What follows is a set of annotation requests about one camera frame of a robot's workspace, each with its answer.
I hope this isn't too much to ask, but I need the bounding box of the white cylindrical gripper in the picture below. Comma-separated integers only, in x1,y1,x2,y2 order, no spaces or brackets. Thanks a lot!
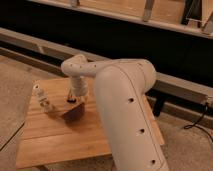
69,77,89,104

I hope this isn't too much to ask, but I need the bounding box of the dark purple ceramic bowl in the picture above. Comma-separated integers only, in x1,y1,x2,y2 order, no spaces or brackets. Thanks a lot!
62,103,85,122

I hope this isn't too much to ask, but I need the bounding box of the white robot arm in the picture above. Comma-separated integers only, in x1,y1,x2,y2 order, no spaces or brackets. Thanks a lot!
61,54,169,171

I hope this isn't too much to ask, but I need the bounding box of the dark brown small box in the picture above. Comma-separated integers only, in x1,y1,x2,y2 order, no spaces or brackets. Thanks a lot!
67,90,77,103

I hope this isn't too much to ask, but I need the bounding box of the black cable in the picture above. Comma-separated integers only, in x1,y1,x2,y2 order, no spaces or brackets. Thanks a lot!
182,101,213,141

